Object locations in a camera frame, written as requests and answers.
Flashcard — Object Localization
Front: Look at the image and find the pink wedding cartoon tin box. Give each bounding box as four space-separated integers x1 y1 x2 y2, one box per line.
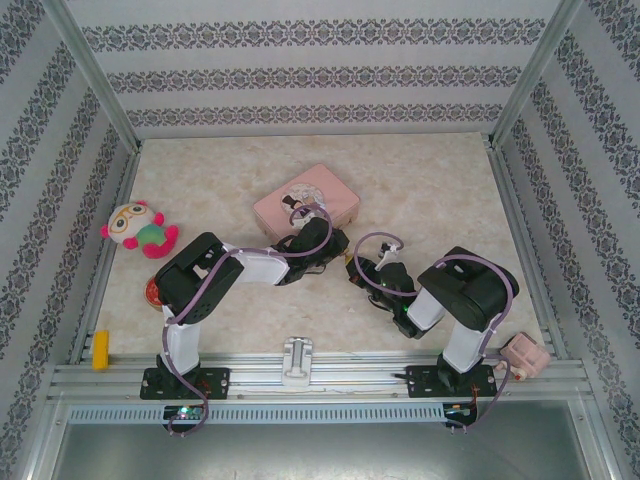
252 163 361 244

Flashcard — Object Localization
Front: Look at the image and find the red round disc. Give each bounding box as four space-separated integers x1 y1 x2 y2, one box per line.
143 278 166 309

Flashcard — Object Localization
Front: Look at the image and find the white pink plush toy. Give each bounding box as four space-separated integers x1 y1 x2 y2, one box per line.
99 198 181 260

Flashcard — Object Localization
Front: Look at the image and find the grey metal sheet panel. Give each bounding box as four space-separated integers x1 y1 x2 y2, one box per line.
29 399 614 480

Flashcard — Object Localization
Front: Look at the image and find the small circuit board green light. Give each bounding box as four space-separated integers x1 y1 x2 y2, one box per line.
164 405 206 421

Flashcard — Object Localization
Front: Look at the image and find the yellow block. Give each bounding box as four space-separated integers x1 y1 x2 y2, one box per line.
93 329 112 370

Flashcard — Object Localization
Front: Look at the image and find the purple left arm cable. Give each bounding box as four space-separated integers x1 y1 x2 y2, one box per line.
162 205 334 440

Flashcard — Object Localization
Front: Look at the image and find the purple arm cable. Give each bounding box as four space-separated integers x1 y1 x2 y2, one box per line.
162 205 334 440
352 230 519 435

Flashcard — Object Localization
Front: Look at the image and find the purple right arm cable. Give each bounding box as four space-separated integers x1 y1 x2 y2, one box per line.
352 230 519 435

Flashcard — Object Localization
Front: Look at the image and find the aluminium mounting rail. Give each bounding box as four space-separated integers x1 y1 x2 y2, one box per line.
49 351 592 402

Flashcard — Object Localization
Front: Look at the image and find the white plastic bracket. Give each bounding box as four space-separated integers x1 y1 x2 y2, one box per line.
282 337 316 389

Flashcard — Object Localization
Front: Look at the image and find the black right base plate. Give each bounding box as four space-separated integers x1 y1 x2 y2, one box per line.
405 364 499 400

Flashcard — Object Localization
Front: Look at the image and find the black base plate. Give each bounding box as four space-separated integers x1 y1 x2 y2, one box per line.
139 367 232 401
405 364 499 400

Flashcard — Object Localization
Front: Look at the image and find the white slotted cable duct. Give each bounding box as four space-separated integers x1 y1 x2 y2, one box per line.
67 402 481 426

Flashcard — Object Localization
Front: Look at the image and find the aluminium frame side rail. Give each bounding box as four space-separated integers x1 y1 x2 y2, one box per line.
74 142 144 361
487 142 571 361

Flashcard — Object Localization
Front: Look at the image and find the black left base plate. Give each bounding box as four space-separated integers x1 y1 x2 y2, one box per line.
139 367 232 401

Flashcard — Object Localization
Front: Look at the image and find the aluminium frame post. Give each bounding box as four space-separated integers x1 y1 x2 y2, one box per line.
42 0 142 152
489 0 585 149

